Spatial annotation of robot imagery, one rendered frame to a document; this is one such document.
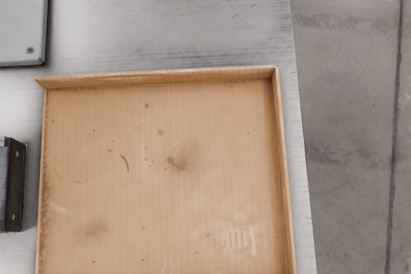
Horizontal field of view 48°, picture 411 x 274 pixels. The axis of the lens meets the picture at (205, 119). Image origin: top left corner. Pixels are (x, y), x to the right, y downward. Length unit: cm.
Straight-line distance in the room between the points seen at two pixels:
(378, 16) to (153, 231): 126
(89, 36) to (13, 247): 28
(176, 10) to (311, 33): 98
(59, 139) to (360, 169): 105
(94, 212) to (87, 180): 4
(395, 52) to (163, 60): 112
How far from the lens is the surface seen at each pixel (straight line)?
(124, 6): 66
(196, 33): 63
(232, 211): 57
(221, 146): 58
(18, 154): 61
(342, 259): 145
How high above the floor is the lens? 140
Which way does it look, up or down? 75 degrees down
